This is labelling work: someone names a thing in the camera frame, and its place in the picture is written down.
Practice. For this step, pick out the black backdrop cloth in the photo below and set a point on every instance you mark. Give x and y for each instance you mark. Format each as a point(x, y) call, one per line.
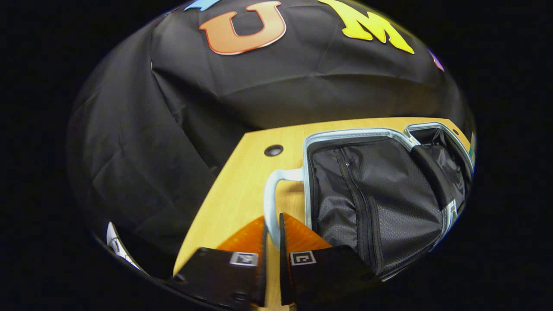
point(173, 129)

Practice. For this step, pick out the light blue suitcase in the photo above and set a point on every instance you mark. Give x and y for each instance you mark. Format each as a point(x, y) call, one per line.
point(376, 194)

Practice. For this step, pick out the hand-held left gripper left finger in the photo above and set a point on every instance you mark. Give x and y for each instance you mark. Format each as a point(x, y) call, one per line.
point(224, 276)

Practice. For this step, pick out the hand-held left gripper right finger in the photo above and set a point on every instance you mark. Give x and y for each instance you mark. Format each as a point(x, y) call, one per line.
point(324, 272)

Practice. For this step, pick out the computer monitor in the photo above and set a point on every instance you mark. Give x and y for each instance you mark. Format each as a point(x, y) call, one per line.
point(116, 242)

